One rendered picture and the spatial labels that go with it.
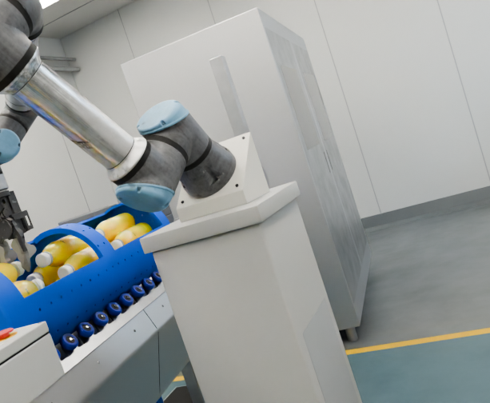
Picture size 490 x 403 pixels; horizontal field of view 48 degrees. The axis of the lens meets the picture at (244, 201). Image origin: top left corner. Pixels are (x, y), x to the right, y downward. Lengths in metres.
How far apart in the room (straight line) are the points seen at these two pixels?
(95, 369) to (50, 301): 0.23
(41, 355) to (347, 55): 5.41
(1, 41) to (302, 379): 0.93
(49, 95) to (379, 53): 5.17
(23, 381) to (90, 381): 0.49
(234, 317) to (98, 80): 6.24
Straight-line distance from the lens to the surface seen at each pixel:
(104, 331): 1.56
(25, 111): 1.44
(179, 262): 1.31
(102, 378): 1.47
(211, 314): 1.32
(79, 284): 1.45
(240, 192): 1.29
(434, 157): 6.05
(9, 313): 1.26
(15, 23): 1.10
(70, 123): 1.11
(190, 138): 1.25
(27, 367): 0.98
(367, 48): 6.07
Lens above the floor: 1.27
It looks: 5 degrees down
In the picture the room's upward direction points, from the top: 19 degrees counter-clockwise
